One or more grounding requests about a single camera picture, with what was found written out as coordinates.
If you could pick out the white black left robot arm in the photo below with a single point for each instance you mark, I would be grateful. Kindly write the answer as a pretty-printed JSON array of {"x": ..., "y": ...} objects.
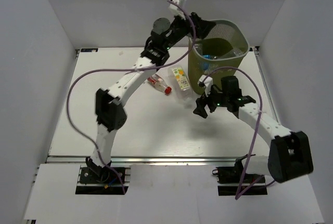
[{"x": 110, "y": 103}]

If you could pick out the olive green ribbed bin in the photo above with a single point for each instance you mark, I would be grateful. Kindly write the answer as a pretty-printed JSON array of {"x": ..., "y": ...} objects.
[{"x": 225, "y": 36}]

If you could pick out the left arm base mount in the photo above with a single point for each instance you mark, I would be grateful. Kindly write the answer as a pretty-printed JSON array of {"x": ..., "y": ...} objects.
[{"x": 97, "y": 180}]

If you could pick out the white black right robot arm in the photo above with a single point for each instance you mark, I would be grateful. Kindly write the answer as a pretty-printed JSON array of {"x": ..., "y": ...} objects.
[{"x": 289, "y": 155}]

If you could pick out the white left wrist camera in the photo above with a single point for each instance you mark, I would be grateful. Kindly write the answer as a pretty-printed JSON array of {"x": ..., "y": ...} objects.
[{"x": 176, "y": 8}]

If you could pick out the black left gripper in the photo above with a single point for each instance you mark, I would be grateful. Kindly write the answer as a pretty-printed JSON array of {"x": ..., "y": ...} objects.
[{"x": 202, "y": 27}]

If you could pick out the aluminium table rail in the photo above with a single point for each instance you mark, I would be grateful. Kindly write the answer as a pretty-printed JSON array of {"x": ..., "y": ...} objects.
[{"x": 255, "y": 49}]

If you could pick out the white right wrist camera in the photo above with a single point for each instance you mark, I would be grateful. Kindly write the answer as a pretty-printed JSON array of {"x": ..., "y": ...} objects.
[{"x": 205, "y": 82}]

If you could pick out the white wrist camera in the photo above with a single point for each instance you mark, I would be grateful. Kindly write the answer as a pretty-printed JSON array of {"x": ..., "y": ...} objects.
[
  {"x": 176, "y": 8},
  {"x": 205, "y": 82}
]

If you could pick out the blue label sticker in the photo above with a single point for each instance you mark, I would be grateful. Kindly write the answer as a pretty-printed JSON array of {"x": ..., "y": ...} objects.
[{"x": 89, "y": 50}]

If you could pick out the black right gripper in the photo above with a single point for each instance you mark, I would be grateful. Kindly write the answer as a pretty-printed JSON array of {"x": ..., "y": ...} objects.
[{"x": 202, "y": 102}]

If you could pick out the clear bottle red cap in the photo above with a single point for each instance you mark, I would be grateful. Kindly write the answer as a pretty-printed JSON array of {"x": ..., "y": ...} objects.
[{"x": 159, "y": 84}]

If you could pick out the clear bottle blue-white cap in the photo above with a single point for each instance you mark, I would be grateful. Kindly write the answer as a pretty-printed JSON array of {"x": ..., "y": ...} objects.
[{"x": 204, "y": 64}]

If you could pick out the clear plastic bottle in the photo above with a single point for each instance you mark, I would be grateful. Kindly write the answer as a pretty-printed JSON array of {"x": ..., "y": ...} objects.
[{"x": 235, "y": 52}]

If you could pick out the clear bottle green orange label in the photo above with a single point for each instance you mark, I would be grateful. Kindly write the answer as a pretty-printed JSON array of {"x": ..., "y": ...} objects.
[{"x": 181, "y": 85}]

